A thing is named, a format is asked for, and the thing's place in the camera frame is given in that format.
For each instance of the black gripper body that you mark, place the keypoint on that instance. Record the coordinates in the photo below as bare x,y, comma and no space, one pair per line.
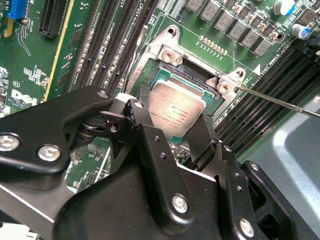
112,205

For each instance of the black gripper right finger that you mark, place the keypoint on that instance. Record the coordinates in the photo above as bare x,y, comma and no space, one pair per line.
235,190

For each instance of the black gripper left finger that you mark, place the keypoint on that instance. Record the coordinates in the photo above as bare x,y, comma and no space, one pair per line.
37,125

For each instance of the metal locking lever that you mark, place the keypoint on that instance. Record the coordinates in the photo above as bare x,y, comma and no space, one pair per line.
141,37
275,100

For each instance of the silver-topped CPU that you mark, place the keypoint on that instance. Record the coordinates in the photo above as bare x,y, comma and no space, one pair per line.
175,107

